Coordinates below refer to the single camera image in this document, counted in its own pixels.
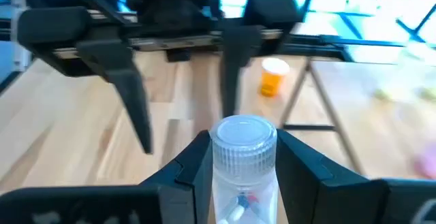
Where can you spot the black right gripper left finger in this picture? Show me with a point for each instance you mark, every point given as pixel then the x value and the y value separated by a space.
pixel 153 203

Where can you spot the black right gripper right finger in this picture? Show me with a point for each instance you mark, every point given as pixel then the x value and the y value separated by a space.
pixel 323 200

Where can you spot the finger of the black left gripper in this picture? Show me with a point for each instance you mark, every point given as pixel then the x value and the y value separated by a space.
pixel 235 57
pixel 126 88

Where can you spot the orange medicine bottle white cap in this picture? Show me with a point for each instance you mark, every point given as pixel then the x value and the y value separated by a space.
pixel 272 81

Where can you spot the clear medicine bottle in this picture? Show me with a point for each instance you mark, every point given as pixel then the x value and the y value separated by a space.
pixel 243 156

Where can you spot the wooden shelf black metal frame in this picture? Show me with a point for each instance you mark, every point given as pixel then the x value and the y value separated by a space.
pixel 374 122

